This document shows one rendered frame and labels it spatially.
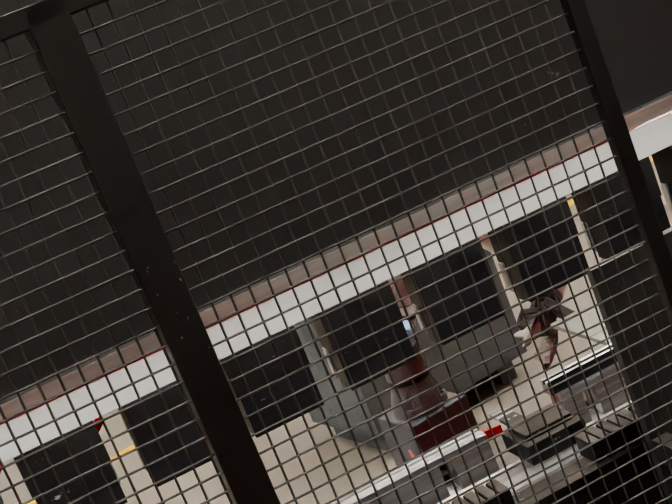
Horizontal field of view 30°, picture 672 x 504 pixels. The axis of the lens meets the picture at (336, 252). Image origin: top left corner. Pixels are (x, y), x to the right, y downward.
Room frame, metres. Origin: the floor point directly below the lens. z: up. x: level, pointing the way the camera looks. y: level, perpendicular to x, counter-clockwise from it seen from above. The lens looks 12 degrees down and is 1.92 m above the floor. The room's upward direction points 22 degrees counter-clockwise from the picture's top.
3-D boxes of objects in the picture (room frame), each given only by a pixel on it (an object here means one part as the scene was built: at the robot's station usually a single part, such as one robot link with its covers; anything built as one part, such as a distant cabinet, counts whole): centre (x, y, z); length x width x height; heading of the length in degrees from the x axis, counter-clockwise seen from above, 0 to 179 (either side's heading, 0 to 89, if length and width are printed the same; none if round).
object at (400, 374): (3.14, -0.06, 0.94); 0.13 x 0.12 x 0.14; 179
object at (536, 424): (2.20, -0.21, 1.01); 0.26 x 0.12 x 0.05; 15
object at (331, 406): (5.22, -0.12, 0.36); 0.80 x 0.60 x 0.72; 116
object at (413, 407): (3.13, -0.06, 0.82); 0.15 x 0.15 x 0.10
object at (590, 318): (2.60, -0.51, 1.00); 0.26 x 0.18 x 0.01; 15
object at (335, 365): (2.31, 0.01, 1.26); 0.15 x 0.09 x 0.17; 105
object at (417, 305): (2.36, -0.18, 1.26); 0.15 x 0.09 x 0.17; 105
